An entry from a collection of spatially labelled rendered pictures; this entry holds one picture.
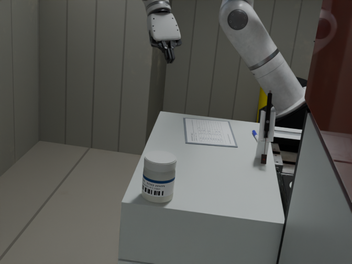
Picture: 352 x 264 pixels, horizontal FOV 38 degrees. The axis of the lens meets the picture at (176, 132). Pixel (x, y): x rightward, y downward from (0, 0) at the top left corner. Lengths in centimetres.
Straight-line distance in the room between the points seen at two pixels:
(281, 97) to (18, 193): 188
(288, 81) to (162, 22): 47
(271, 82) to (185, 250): 82
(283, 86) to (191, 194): 74
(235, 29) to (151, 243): 82
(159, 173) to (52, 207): 198
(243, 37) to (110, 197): 168
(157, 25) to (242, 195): 74
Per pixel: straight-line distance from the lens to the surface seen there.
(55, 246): 268
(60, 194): 315
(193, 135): 148
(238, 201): 116
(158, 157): 109
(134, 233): 114
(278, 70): 178
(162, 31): 170
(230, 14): 168
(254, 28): 171
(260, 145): 138
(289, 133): 164
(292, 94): 180
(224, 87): 421
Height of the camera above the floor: 150
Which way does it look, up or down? 21 degrees down
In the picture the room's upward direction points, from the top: 6 degrees clockwise
